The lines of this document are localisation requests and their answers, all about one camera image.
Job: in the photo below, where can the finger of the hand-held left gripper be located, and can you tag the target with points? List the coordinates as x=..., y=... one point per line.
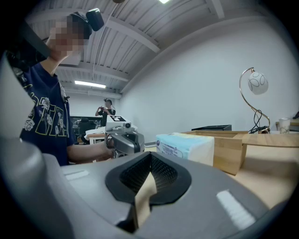
x=120, y=143
x=140, y=142

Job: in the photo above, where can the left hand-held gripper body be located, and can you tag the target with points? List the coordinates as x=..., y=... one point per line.
x=116, y=126

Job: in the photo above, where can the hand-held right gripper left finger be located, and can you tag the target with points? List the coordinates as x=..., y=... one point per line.
x=88, y=186

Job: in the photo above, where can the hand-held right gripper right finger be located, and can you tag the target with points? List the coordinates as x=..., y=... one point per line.
x=198, y=210

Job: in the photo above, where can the light blue tissues pack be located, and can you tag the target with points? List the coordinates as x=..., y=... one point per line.
x=184, y=147

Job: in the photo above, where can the person's left forearm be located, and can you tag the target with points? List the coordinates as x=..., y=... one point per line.
x=88, y=151

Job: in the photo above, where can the black office chair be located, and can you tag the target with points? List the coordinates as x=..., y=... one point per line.
x=84, y=126

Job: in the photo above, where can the ceiling tube light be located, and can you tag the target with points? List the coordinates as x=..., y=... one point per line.
x=90, y=84

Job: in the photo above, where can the open wooden box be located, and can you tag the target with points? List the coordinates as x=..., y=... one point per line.
x=229, y=151

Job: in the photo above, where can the person's navy t-shirt torso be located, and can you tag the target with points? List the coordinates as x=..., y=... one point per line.
x=46, y=116

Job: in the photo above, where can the black organizer box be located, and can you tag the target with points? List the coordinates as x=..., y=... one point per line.
x=210, y=128

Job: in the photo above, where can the person's head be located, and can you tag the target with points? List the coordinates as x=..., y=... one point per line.
x=67, y=39

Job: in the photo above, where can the wooden sliding lid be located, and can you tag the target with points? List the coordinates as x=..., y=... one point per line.
x=271, y=140

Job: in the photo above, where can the clear glass cup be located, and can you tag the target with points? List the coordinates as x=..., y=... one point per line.
x=284, y=127

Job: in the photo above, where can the black head camera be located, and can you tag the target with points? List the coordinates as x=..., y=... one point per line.
x=95, y=19

